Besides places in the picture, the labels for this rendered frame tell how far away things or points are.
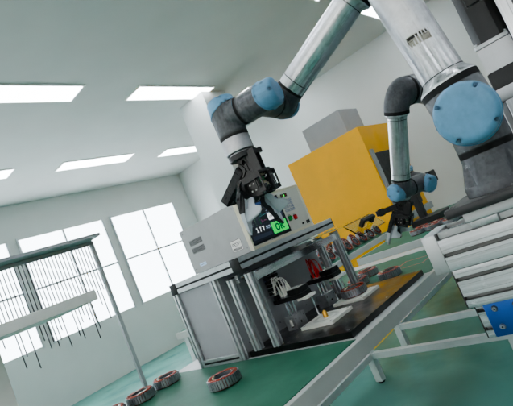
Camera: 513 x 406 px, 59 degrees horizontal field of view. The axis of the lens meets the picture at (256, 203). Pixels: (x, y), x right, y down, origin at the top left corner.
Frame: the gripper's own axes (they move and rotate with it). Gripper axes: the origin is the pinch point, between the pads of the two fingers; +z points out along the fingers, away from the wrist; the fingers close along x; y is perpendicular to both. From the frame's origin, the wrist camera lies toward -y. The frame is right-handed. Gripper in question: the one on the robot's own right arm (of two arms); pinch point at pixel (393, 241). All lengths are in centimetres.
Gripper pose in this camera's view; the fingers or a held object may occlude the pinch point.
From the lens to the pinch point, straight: 218.0
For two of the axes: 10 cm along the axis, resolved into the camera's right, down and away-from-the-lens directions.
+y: 7.8, 1.6, -6.0
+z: 0.0, 9.7, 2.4
